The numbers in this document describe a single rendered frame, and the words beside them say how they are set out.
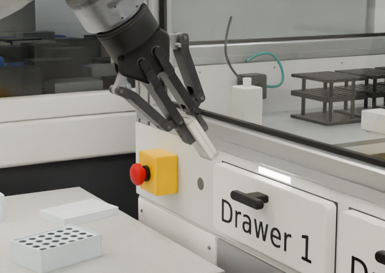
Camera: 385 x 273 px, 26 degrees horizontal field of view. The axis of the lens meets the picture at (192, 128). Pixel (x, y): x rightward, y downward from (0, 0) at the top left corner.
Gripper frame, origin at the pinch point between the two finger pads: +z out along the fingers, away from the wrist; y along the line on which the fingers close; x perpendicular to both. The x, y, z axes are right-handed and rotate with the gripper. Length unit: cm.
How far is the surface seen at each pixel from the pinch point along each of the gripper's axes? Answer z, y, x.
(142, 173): 14.3, -1.1, 31.7
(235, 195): 12.7, 0.9, 2.6
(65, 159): 23, -2, 81
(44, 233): 11.2, -20.8, 32.8
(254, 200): 12.5, 1.2, -2.2
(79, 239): 13.9, -17.5, 28.1
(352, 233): 15.1, 3.6, -19.1
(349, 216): 13.4, 4.8, -18.5
